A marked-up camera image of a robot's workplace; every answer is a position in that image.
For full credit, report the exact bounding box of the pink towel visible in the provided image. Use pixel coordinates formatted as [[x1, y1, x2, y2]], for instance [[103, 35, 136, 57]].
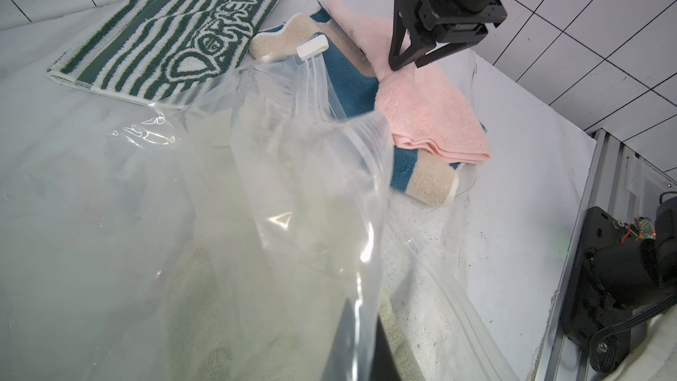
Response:
[[326, 0, 490, 165]]

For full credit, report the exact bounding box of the pale green towel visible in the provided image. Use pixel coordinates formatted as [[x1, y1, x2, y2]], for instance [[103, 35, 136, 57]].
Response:
[[163, 113, 422, 380]]

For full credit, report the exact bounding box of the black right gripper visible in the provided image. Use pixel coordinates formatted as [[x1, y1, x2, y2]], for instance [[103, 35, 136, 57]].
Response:
[[388, 0, 508, 71]]

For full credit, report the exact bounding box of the clear plastic vacuum bag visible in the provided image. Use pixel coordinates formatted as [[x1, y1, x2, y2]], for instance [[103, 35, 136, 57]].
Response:
[[1, 35, 515, 380]]

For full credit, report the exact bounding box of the teal and beige towel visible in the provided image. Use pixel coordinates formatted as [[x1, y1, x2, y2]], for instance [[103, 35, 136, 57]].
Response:
[[249, 8, 459, 207]]

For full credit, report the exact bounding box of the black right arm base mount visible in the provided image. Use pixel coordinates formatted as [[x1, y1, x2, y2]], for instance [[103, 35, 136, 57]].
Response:
[[559, 192, 676, 375]]

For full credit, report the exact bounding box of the green white striped towel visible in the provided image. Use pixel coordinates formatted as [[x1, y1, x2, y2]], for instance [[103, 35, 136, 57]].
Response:
[[48, 0, 280, 104]]

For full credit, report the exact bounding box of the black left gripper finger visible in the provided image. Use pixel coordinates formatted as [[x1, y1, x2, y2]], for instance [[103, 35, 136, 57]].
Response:
[[370, 319, 402, 381]]

